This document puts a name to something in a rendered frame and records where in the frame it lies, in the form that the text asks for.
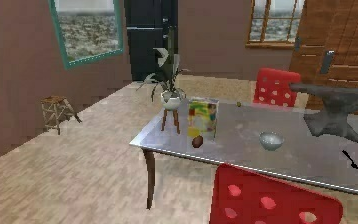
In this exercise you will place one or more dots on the brown potato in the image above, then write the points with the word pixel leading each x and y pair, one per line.
pixel 197 141

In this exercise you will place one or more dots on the dark grey anvil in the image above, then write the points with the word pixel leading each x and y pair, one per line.
pixel 335 111

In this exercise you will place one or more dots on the black fridge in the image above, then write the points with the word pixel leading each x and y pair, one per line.
pixel 147 43

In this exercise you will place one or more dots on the wicker stool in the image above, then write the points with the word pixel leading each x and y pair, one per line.
pixel 56 111

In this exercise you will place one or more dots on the black spoon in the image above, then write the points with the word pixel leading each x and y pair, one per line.
pixel 351 159

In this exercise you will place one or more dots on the red chair with holes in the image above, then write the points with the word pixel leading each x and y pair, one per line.
pixel 270 198
pixel 274 87

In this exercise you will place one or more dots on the wooden framed window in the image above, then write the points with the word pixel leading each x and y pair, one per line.
pixel 274 23

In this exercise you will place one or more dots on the brown wooden door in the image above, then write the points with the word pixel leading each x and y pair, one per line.
pixel 347 43

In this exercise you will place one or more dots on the houseplant in white pot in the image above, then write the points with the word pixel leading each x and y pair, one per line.
pixel 170 83

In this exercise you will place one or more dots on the green framed window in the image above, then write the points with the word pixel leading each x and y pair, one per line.
pixel 88 31

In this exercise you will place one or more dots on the grey door hinge plate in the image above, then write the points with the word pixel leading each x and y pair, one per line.
pixel 297 43

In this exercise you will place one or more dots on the grey metal table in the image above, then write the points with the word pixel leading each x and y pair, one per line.
pixel 247 140

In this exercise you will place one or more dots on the small green ball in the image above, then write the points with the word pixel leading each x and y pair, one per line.
pixel 238 104

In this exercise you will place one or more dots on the colourful cereal box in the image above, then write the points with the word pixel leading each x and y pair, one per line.
pixel 203 120

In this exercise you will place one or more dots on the grey bowl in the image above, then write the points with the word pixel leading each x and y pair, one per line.
pixel 271 140

